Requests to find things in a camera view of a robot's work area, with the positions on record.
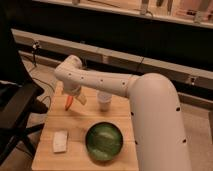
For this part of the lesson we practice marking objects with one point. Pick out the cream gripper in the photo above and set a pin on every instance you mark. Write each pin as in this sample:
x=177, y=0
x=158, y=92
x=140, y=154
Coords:
x=81, y=97

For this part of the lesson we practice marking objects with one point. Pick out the white plastic cup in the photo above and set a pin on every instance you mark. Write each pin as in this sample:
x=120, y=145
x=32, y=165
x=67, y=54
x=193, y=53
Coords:
x=104, y=100

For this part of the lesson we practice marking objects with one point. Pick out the black office chair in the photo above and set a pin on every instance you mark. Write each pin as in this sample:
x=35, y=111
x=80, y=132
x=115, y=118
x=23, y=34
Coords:
x=14, y=117

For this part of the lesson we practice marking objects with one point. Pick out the white folded cloth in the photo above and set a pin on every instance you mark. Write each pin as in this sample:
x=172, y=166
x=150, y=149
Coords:
x=60, y=141

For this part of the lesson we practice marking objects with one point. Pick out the orange red pepper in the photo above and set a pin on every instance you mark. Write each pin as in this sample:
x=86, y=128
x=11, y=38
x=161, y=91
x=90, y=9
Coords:
x=69, y=102

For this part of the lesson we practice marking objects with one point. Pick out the green ceramic bowl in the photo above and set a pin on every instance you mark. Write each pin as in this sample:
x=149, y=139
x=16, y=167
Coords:
x=103, y=141

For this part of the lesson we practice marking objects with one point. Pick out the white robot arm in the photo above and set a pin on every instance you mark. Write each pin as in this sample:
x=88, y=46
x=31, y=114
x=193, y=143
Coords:
x=157, y=120

